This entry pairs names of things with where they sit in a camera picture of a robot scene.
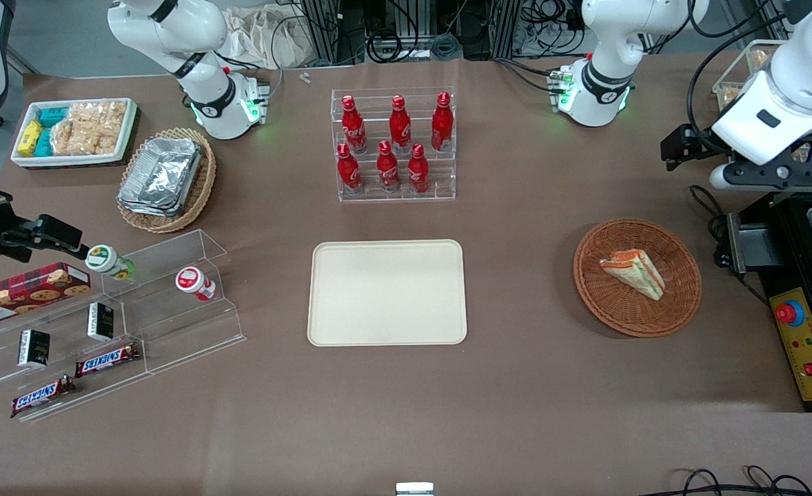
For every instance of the green-capped small bottle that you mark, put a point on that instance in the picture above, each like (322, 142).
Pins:
(106, 262)

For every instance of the black and yellow control box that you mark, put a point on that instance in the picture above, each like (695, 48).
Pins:
(785, 241)

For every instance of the clear acrylic bottle rack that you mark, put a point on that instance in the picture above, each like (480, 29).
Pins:
(440, 176)

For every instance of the light oval wicker basket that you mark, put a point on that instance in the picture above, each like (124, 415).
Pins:
(199, 186)

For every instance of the plastic-wrapped triangle sandwich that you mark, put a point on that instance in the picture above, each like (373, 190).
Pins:
(637, 274)

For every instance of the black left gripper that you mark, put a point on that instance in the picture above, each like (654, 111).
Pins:
(699, 140)

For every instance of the stack of foil trays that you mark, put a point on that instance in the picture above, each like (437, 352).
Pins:
(161, 176)

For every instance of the bagged rice crackers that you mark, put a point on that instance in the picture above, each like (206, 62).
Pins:
(92, 127)

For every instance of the red chocolate chip cookie box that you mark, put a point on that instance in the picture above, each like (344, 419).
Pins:
(20, 293)

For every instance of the teal snack box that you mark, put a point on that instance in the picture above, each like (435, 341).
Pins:
(53, 116)
(43, 143)

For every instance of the white cloth bag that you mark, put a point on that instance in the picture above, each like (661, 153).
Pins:
(268, 38)

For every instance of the yellow snack box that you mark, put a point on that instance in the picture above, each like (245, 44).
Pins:
(29, 138)

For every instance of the cream plastic tray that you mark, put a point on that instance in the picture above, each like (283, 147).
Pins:
(387, 293)

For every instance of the brown round wicker basket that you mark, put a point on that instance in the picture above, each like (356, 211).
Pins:
(626, 313)

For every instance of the red cola bottle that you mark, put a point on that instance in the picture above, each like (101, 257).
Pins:
(348, 171)
(387, 169)
(442, 122)
(399, 124)
(418, 171)
(353, 125)

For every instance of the clear acrylic stepped shelf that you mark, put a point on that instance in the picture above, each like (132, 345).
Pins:
(171, 324)

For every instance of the small black box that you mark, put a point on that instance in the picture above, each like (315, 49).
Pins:
(34, 348)
(100, 322)

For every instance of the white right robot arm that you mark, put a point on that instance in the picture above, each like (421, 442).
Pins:
(185, 41)

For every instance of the red emergency stop button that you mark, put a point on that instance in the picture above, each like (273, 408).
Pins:
(787, 313)

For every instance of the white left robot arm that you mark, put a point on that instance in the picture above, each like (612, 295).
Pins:
(609, 41)

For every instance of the white rectangular snack bin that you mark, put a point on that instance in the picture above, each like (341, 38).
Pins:
(23, 160)

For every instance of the clear bin of snacks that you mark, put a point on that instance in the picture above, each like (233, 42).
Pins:
(733, 86)

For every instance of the Snickers bar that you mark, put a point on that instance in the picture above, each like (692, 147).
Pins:
(41, 397)
(106, 359)

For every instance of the red-capped small bottle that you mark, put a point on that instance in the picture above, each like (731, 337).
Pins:
(194, 282)

